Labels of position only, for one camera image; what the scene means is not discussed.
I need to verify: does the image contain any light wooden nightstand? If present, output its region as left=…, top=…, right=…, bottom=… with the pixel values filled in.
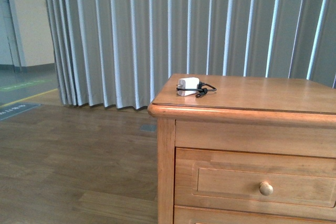
left=148, top=74, right=335, bottom=223

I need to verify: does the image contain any metal floor outlet plate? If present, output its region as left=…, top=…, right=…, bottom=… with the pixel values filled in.
left=140, top=124, right=156, bottom=132

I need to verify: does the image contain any white charger adapter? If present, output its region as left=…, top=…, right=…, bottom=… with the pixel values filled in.
left=176, top=77, right=199, bottom=97

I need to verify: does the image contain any round drawer knob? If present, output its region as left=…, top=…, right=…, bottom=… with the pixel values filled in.
left=259, top=182, right=274, bottom=196

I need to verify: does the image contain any wooden drawer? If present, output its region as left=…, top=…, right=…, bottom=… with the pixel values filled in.
left=174, top=207, right=327, bottom=223
left=175, top=148, right=335, bottom=221

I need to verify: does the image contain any grey pleated curtain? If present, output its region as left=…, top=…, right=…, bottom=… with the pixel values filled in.
left=46, top=0, right=335, bottom=108

